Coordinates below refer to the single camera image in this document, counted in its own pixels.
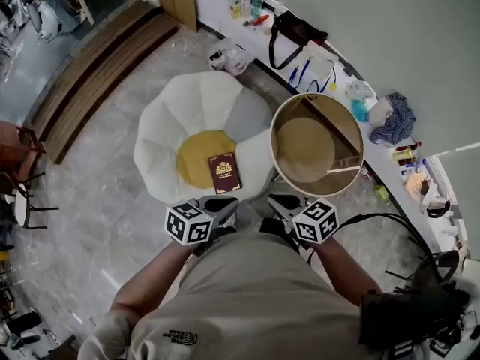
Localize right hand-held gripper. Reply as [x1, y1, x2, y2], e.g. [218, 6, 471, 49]
[267, 193, 338, 245]

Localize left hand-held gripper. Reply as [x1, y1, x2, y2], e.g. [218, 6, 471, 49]
[164, 196, 239, 247]

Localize maroon hardcover book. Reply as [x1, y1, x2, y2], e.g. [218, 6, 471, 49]
[208, 151, 243, 196]

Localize white egg-shaped beanbag chair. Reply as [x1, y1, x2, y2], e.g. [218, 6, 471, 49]
[133, 70, 278, 205]

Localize person's left forearm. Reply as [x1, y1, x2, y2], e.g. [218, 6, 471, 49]
[110, 238, 196, 318]

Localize person's right forearm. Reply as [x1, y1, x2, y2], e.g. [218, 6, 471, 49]
[313, 238, 382, 307]

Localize round glass side table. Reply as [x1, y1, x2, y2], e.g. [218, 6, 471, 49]
[269, 91, 365, 198]

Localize person's black shorts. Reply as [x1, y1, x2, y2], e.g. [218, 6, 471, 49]
[260, 217, 301, 254]

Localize person's beige shirt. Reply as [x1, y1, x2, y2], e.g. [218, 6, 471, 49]
[76, 232, 376, 360]

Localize green packet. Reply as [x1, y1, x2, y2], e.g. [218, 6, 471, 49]
[374, 184, 392, 204]

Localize white curved ledge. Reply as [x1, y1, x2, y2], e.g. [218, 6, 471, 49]
[220, 0, 470, 262]

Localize teal pouch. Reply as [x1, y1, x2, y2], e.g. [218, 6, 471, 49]
[351, 98, 371, 123]

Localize orange notepad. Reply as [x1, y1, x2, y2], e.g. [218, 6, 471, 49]
[404, 172, 428, 198]

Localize white paper bag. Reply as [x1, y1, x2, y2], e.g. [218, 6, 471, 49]
[369, 96, 394, 127]

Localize blue checked cloth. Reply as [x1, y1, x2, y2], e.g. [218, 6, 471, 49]
[369, 91, 416, 146]

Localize clear plastic bag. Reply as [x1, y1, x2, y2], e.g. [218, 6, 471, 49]
[208, 37, 256, 77]

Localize black white headset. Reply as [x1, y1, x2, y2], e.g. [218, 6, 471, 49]
[425, 196, 451, 219]

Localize black metal chair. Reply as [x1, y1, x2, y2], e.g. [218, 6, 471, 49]
[385, 249, 462, 288]

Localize black handbag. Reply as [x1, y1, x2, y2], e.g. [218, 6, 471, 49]
[268, 10, 329, 71]

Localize round seat metal chair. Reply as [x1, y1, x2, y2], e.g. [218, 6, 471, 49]
[0, 170, 59, 230]

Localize brown wooden cabinet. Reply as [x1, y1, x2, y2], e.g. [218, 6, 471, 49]
[0, 121, 48, 182]

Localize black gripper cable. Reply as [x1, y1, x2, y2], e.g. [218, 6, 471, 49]
[331, 212, 443, 284]

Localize white tote bag blue straps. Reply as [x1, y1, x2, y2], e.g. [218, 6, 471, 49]
[288, 40, 341, 93]

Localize red handled tool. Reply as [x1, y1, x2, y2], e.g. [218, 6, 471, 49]
[242, 13, 271, 28]

